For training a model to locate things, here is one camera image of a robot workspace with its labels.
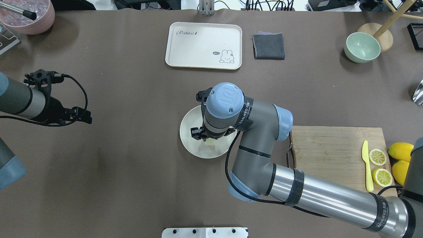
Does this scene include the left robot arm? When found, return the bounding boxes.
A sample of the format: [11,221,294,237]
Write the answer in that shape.
[0,69,92,128]

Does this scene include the yellow plastic knife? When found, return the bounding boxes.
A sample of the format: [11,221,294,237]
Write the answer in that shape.
[361,140,374,192]

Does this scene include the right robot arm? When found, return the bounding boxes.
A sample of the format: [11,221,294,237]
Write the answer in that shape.
[190,82,423,238]

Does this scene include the grey folded cloth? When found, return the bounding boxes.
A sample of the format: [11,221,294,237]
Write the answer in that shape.
[252,31,286,60]

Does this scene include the wooden cutting board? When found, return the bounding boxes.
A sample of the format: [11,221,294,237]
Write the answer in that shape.
[290,126,387,192]

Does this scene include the beige round plate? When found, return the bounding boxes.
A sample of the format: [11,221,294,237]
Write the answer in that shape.
[179,105,236,159]

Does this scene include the wooden cup rack stand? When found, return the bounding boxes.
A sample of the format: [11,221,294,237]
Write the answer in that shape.
[358,0,422,53]

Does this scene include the lemon half slice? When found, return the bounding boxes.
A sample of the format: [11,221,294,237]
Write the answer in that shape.
[369,148,388,166]
[371,168,393,188]

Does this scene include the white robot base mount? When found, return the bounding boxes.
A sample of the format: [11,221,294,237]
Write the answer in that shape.
[161,226,249,238]

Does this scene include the upper lemon half slice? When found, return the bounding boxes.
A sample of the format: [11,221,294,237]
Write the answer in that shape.
[369,148,388,166]

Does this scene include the metal ice scoop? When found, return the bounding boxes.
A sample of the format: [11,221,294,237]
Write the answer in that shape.
[411,80,423,105]

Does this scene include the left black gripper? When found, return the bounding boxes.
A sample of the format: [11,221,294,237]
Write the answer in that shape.
[24,69,93,124]

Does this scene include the cream rabbit tray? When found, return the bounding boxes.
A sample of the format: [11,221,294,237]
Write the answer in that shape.
[165,22,242,70]

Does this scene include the metal tongs in bowl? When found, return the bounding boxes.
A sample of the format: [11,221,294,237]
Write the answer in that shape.
[0,0,37,20]

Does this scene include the whole lemon outer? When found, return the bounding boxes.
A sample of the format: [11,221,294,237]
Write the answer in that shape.
[387,142,414,162]

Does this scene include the pink bowl with ice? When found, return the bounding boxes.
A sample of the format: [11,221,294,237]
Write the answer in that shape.
[0,0,55,35]

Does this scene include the whole lemon near lime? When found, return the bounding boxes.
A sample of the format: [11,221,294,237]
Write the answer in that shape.
[392,161,410,185]

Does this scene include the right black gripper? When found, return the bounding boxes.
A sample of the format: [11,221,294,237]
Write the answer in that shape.
[190,87,237,141]

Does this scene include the mint green bowl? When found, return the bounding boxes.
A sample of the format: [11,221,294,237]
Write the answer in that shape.
[343,32,382,63]

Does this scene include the lower lemon half slice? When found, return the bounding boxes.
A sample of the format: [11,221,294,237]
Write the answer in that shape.
[371,168,393,188]

